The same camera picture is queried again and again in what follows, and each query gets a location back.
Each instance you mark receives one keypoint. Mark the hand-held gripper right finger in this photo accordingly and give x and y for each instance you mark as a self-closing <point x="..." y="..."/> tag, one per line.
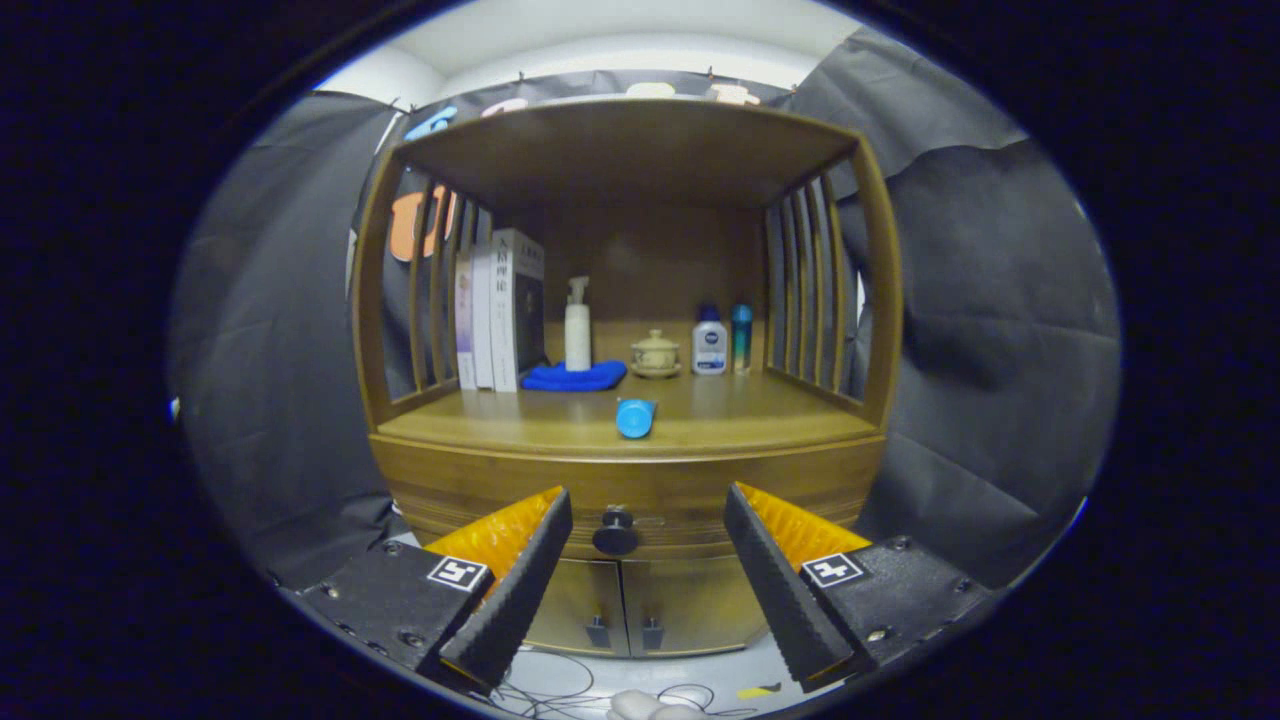
<point x="780" y="600"/>

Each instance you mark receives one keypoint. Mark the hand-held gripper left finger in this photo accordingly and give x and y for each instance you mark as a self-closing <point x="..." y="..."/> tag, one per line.
<point x="520" y="600"/>

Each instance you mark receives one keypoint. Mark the black round drawer knob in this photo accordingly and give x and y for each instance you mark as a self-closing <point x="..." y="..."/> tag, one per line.
<point x="614" y="532"/>

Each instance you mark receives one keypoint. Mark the wooden drawer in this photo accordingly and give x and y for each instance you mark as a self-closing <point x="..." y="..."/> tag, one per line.
<point x="650" y="485"/>

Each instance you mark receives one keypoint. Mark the blue and white cosmetic tube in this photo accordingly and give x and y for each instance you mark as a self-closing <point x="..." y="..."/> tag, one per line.
<point x="634" y="418"/>

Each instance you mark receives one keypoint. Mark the wooden cabinet door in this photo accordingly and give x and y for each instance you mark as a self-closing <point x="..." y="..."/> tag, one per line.
<point x="575" y="600"/>
<point x="690" y="600"/>

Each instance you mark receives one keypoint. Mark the wooden countertop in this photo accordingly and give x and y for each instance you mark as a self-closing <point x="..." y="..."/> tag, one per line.
<point x="750" y="420"/>

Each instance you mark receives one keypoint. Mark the wooden cabinet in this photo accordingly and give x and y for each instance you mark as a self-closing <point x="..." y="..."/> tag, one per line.
<point x="630" y="150"/>

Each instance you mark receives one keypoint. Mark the yellow tape piece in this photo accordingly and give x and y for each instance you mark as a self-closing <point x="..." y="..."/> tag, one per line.
<point x="760" y="691"/>

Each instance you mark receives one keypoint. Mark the blue folded cloth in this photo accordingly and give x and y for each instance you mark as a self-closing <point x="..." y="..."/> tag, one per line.
<point x="570" y="378"/>

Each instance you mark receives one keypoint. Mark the white lotion bottle blue cap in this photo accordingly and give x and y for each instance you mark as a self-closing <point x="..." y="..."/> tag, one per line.
<point x="710" y="348"/>

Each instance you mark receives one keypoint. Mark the slim teal bottle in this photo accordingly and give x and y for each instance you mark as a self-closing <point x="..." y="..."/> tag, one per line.
<point x="741" y="340"/>

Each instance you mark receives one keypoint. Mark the white pump bottle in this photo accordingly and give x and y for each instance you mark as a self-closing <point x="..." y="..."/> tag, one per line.
<point x="577" y="340"/>

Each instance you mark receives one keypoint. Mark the beige lidded teacup with saucer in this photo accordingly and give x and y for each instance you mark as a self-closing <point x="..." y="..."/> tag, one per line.
<point x="655" y="355"/>

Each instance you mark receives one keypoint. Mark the white and black boxed book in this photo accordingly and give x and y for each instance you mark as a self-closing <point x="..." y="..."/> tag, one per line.
<point x="505" y="320"/>

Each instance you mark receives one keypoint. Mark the plain white book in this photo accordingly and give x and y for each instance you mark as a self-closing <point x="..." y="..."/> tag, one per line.
<point x="483" y="320"/>

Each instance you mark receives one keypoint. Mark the purple and white book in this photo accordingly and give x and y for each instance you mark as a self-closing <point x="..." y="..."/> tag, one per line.
<point x="465" y="320"/>

